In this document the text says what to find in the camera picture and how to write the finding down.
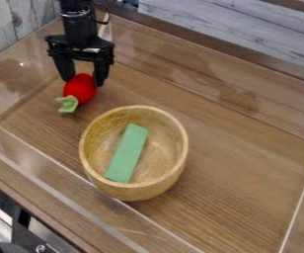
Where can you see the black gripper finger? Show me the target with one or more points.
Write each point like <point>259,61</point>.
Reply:
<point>65,67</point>
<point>101,72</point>

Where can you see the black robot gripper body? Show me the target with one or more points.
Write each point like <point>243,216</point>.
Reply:
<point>80,43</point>

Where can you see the red plush strawberry toy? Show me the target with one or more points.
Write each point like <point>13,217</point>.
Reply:
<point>78,93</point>

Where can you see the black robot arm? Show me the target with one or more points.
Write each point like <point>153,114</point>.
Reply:
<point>73,5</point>

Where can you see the round wooden bowl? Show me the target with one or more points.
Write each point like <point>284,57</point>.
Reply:
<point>164,157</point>

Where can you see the green rectangular block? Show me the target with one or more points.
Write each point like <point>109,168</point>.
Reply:
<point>128,154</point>

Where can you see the clear acrylic corner bracket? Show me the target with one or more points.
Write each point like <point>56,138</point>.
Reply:
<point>105,28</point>

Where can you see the black table leg bracket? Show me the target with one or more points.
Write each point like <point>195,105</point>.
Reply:
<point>24,237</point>

